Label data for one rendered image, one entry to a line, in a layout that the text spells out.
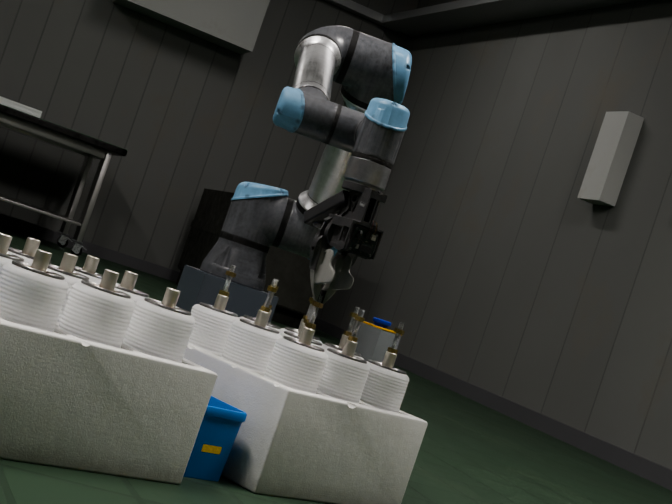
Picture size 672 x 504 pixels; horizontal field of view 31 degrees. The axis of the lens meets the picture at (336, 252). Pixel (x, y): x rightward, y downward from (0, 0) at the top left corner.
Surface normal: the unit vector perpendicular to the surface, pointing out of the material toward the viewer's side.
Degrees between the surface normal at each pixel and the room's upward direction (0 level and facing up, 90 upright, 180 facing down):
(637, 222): 90
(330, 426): 90
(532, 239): 90
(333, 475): 90
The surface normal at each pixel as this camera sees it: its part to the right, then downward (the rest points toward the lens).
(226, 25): 0.36, 0.10
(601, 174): -0.87, -0.31
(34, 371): 0.67, 0.21
